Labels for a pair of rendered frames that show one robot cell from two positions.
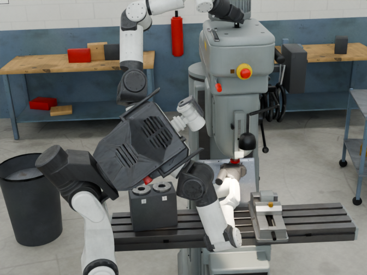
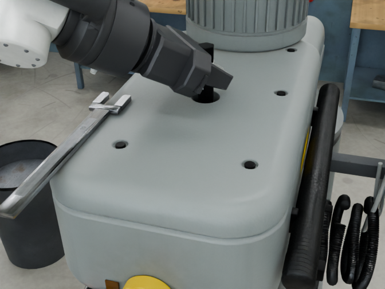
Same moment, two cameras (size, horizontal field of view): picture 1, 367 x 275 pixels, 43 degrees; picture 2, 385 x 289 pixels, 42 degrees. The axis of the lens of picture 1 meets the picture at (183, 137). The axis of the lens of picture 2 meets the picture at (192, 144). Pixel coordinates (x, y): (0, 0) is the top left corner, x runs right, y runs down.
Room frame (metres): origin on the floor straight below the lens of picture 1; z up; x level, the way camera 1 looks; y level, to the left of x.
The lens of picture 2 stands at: (1.45, -0.41, 2.19)
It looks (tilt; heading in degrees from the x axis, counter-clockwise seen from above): 32 degrees down; 19
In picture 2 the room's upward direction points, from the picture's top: 1 degrees counter-clockwise
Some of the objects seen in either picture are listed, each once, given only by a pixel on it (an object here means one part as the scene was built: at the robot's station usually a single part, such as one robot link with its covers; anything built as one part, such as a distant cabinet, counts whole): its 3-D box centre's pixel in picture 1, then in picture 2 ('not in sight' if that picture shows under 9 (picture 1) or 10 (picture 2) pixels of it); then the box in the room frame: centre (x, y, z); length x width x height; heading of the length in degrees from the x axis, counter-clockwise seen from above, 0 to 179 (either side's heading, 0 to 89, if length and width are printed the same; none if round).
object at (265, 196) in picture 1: (266, 198); not in sight; (2.01, -0.40, 1.05); 0.06 x 0.05 x 0.06; 89
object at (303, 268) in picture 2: (268, 47); (315, 162); (2.05, -0.39, 1.79); 0.45 x 0.04 x 0.04; 1
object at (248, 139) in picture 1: (247, 139); not in sight; (1.78, -0.26, 1.47); 0.07 x 0.07 x 0.06
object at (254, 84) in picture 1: (235, 72); not in sight; (2.05, -0.24, 1.68); 0.34 x 0.24 x 0.10; 1
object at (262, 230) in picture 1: (267, 211); not in sight; (1.98, -0.40, 0.99); 0.35 x 0.15 x 0.11; 179
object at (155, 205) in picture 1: (152, 205); not in sight; (2.01, 0.16, 1.04); 0.22 x 0.12 x 0.20; 102
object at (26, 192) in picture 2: (214, 34); (70, 144); (1.85, -0.13, 1.89); 0.24 x 0.04 x 0.01; 1
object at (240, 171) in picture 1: (231, 175); not in sight; (1.92, -0.21, 1.23); 0.13 x 0.12 x 0.10; 73
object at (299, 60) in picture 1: (294, 67); not in sight; (2.32, -0.57, 1.62); 0.20 x 0.09 x 0.21; 1
